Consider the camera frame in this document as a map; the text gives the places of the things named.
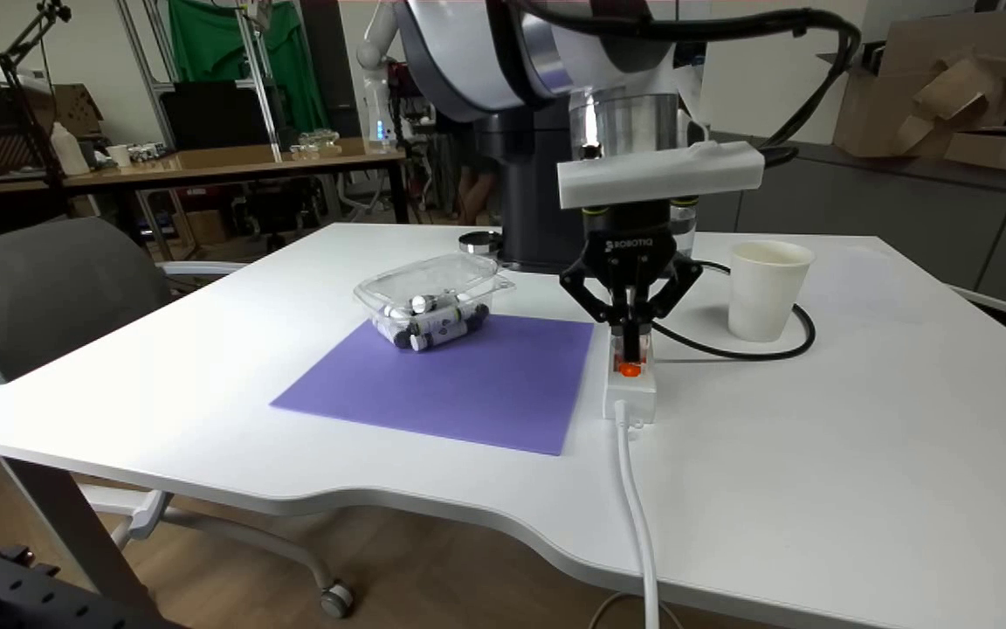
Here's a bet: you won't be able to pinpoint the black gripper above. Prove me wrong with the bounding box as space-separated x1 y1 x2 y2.
559 202 704 355

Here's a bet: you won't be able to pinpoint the white extension power strip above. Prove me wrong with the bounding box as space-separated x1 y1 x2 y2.
607 328 656 431

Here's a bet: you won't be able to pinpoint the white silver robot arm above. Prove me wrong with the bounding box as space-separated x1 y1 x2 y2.
387 0 860 362

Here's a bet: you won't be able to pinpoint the white paper cup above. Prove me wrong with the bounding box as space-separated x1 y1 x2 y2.
727 242 814 342

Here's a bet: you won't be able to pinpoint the purple paper sheet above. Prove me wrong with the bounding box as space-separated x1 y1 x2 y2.
278 314 596 453

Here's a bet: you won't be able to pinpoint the clear plastic marker container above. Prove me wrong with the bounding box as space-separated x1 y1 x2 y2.
356 255 506 354

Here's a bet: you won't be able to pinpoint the wooden background desk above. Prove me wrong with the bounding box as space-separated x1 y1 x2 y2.
0 135 409 223

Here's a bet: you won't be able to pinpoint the cardboard boxes on counter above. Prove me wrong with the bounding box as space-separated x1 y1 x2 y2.
837 11 1006 172

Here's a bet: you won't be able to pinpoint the green cloth backdrop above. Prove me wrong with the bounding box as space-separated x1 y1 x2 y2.
167 0 328 131

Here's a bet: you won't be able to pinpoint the grey office chair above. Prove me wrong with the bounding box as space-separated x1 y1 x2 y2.
0 221 356 619

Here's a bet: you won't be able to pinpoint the white power strip cable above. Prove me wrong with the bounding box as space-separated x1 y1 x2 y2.
611 418 668 629

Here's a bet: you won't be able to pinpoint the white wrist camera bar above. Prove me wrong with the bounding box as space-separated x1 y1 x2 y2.
556 139 766 209

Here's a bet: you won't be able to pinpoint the black cable on table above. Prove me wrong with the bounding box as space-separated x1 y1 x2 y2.
646 259 821 362

